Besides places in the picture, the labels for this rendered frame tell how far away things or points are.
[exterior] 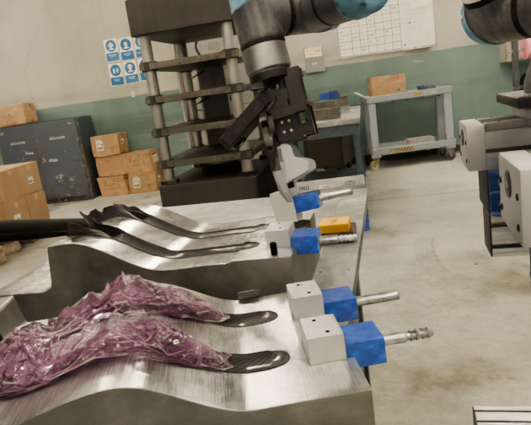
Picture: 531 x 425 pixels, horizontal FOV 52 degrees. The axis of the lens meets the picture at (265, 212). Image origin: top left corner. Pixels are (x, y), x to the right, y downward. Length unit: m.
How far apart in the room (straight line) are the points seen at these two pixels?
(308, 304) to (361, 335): 0.10
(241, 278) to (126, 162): 6.91
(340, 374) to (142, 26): 4.64
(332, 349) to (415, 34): 6.89
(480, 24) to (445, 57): 6.10
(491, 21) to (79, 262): 0.92
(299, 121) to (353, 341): 0.44
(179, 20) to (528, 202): 4.42
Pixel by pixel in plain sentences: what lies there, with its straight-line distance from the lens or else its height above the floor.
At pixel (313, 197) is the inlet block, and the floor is 0.94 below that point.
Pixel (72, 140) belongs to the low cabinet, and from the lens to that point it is 7.81.
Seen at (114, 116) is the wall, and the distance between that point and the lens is 8.07.
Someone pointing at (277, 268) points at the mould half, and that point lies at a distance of 0.77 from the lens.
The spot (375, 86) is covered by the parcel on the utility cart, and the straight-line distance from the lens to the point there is 6.72.
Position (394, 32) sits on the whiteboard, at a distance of 7.33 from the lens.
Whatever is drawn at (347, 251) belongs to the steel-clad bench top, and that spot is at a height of 0.80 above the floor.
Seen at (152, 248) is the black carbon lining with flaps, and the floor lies 0.89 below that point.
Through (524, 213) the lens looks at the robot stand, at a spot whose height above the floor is 0.94.
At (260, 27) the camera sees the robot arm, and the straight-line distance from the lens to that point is 0.91.
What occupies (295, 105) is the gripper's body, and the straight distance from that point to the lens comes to 0.88.
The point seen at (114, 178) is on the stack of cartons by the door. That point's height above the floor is 0.24.
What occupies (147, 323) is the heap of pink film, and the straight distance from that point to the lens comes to 0.55.
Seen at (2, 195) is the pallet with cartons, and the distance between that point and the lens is 5.39.
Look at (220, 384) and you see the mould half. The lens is 0.53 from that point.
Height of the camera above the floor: 1.12
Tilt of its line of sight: 12 degrees down
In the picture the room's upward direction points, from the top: 8 degrees counter-clockwise
